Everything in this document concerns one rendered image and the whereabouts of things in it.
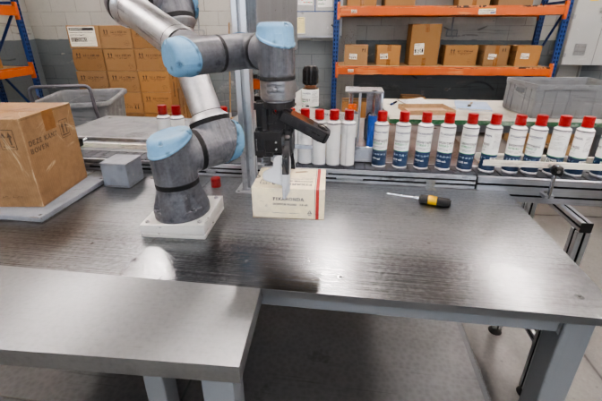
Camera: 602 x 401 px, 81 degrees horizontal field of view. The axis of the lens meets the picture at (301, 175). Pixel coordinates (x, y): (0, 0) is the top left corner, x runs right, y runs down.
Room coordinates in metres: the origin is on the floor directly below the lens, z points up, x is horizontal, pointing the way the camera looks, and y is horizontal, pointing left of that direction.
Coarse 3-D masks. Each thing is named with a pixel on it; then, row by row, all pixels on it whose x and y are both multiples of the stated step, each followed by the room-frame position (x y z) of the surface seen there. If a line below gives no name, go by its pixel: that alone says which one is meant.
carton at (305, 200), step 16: (304, 176) 0.77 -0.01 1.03; (320, 176) 0.77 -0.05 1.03; (256, 192) 0.71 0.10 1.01; (272, 192) 0.70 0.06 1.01; (304, 192) 0.70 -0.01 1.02; (320, 192) 0.69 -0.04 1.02; (256, 208) 0.71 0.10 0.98; (272, 208) 0.70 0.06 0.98; (288, 208) 0.70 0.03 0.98; (304, 208) 0.70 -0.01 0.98; (320, 208) 0.69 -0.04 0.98
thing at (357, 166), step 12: (84, 156) 1.33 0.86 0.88; (96, 156) 1.33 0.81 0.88; (108, 156) 1.33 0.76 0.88; (144, 156) 1.33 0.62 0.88; (336, 168) 1.20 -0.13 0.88; (348, 168) 1.20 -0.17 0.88; (360, 168) 1.20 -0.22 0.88; (372, 168) 1.20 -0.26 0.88; (384, 168) 1.20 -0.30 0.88; (408, 168) 1.20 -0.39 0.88; (432, 168) 1.20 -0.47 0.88
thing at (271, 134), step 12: (264, 108) 0.75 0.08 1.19; (276, 108) 0.73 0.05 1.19; (264, 120) 0.75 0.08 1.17; (276, 120) 0.75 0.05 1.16; (264, 132) 0.73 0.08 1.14; (276, 132) 0.73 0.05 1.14; (288, 132) 0.73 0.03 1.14; (264, 144) 0.73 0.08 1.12; (276, 144) 0.73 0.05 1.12; (264, 156) 0.73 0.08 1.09
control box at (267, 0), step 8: (248, 0) 1.11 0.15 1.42; (256, 0) 1.09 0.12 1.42; (264, 0) 1.11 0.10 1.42; (272, 0) 1.14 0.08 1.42; (280, 0) 1.16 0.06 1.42; (288, 0) 1.19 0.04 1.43; (296, 0) 1.21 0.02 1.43; (248, 8) 1.11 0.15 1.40; (256, 8) 1.09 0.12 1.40; (264, 8) 1.11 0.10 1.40; (272, 8) 1.14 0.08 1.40; (280, 8) 1.16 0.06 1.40; (288, 8) 1.19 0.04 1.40; (296, 8) 1.21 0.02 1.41; (248, 16) 1.11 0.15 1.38; (256, 16) 1.09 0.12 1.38; (264, 16) 1.11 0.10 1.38; (272, 16) 1.13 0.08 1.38; (280, 16) 1.16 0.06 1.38; (288, 16) 1.18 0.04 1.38; (296, 16) 1.21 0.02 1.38; (248, 24) 1.11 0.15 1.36; (256, 24) 1.09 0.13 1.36; (296, 24) 1.21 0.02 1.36; (248, 32) 1.12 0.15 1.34; (296, 32) 1.21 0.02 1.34; (296, 40) 1.21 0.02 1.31; (296, 48) 1.21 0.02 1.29
